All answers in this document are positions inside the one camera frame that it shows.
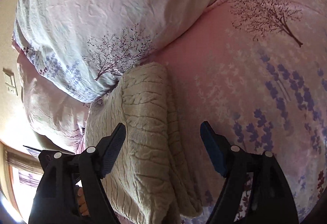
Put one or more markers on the pink floral bed sheet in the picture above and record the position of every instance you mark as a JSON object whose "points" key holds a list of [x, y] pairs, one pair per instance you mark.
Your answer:
{"points": [[256, 71]]}

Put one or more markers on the beige knitted sweater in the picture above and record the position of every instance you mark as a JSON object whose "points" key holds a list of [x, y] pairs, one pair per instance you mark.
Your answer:
{"points": [[150, 181]]}

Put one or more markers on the black bedside monitor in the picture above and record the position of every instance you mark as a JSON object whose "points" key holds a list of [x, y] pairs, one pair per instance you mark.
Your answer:
{"points": [[35, 152]]}

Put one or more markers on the pale pink pillow behind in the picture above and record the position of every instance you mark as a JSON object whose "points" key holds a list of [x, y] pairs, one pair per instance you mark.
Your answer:
{"points": [[50, 111]]}

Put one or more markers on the person's left hand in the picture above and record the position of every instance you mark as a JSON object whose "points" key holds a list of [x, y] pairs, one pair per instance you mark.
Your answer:
{"points": [[83, 209]]}

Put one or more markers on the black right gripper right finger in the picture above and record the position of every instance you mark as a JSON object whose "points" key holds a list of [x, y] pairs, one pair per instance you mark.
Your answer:
{"points": [[270, 201]]}

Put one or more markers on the white wall switch socket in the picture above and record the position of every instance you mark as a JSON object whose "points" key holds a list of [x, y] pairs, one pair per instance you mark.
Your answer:
{"points": [[9, 81]]}

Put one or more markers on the pink floral pillow front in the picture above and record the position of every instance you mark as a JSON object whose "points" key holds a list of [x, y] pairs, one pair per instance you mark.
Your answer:
{"points": [[85, 46]]}

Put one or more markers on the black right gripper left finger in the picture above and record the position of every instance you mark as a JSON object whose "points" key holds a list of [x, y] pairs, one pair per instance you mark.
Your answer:
{"points": [[56, 196]]}

